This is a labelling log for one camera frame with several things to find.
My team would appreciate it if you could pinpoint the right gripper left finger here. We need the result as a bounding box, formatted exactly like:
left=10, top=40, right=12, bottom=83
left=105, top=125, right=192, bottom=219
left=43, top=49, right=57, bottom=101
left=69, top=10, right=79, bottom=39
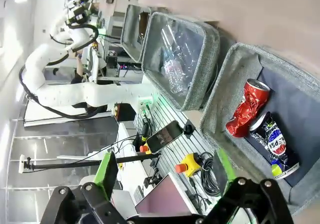
left=43, top=151, right=126, bottom=224

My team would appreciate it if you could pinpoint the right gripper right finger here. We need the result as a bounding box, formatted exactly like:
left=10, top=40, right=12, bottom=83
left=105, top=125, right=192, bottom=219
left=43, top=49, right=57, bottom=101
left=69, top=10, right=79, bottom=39
left=207, top=149, right=295, bottom=224

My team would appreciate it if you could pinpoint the crushed black Pepsi can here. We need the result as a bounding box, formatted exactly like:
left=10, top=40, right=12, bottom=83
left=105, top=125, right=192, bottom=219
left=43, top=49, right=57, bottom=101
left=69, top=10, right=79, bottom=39
left=249, top=111, right=301, bottom=180

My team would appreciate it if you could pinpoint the crushed red soda can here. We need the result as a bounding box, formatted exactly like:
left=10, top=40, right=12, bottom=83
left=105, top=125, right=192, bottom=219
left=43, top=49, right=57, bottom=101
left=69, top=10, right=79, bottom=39
left=225, top=78, right=272, bottom=138

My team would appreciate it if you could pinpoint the large clear plastic bottle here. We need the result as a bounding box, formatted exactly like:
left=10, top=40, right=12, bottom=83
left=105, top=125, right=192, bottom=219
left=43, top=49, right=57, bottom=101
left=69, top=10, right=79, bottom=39
left=159, top=19, right=195, bottom=69

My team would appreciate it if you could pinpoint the small water bottle blue cap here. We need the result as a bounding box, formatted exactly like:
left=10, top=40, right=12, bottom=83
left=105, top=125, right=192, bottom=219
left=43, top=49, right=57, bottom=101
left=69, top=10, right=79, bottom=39
left=162, top=48, right=192, bottom=97

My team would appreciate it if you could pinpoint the grey fabric basket Bottle label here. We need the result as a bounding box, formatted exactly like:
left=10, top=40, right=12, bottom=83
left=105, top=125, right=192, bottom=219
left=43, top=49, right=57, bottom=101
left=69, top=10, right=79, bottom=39
left=120, top=3, right=161, bottom=63

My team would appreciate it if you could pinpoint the grey fabric basket Can label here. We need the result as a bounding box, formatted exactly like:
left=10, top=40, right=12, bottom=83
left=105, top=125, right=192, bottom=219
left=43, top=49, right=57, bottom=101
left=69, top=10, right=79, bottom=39
left=199, top=42, right=320, bottom=217

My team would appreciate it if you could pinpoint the grey fabric basket Plastic label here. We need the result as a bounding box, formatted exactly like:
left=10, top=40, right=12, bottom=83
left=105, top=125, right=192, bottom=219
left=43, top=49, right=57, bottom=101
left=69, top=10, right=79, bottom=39
left=141, top=11, right=221, bottom=112

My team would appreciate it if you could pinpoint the brown glass beer bottle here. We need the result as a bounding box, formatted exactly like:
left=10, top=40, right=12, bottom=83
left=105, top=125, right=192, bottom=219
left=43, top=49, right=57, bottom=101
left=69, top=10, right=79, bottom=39
left=138, top=12, right=151, bottom=45

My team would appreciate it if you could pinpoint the yellow emergency stop button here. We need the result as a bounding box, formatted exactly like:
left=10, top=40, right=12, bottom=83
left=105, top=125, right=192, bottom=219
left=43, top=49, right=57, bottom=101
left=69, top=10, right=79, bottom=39
left=174, top=153, right=203, bottom=178

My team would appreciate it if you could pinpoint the flat dark monitor screen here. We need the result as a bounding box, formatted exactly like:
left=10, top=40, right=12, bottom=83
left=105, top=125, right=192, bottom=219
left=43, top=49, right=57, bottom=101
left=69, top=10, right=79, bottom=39
left=134, top=173, right=198, bottom=216

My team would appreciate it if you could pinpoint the seated person in dark shirt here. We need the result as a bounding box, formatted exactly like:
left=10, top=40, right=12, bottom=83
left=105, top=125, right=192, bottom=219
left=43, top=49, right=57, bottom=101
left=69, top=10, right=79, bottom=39
left=70, top=54, right=91, bottom=85

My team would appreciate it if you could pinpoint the grooved aluminium mounting plate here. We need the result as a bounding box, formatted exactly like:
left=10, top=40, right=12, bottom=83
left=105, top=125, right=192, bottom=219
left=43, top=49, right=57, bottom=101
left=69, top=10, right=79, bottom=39
left=133, top=94, right=216, bottom=210

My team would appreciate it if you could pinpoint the black round puck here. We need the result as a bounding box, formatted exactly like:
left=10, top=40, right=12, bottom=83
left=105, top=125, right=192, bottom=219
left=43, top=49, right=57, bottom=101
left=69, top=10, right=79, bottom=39
left=183, top=124, right=196, bottom=136

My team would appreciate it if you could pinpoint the black smartphone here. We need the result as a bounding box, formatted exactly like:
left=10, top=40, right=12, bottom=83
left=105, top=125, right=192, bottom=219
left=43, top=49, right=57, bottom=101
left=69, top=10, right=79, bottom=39
left=145, top=120, right=183, bottom=154

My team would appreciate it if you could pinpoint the black camera boom rod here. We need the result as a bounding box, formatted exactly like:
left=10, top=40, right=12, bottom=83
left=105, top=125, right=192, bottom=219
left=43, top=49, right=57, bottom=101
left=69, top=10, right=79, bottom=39
left=24, top=153, right=161, bottom=172

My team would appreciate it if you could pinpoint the coiled black cable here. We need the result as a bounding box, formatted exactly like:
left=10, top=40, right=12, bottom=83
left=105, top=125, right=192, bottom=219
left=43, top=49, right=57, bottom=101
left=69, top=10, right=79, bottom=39
left=199, top=152, right=221, bottom=198

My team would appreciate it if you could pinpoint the white camera on mount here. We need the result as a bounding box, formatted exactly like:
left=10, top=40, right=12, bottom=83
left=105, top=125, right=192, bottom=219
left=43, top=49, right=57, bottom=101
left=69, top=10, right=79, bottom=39
left=18, top=154, right=28, bottom=174

